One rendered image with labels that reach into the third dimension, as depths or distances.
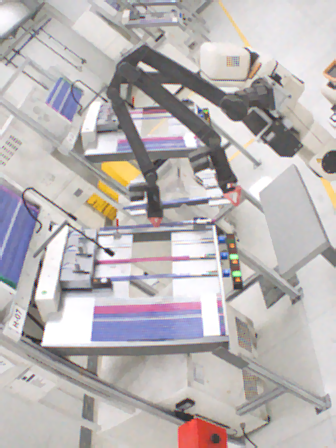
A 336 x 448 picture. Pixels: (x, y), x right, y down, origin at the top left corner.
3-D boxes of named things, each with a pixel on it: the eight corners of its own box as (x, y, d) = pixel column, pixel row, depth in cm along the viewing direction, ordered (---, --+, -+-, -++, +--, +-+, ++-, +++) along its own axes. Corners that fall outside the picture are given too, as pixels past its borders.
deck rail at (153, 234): (214, 235, 235) (214, 225, 231) (215, 238, 233) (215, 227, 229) (66, 243, 236) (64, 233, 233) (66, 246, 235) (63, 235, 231)
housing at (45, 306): (74, 247, 235) (69, 223, 227) (60, 322, 196) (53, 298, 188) (58, 247, 236) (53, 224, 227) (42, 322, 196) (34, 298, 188)
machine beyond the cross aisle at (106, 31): (216, 39, 663) (118, -42, 584) (223, 55, 598) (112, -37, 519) (153, 99, 723) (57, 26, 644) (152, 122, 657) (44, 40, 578)
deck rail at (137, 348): (228, 346, 180) (229, 336, 177) (228, 350, 179) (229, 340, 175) (45, 351, 182) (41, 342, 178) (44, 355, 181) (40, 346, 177)
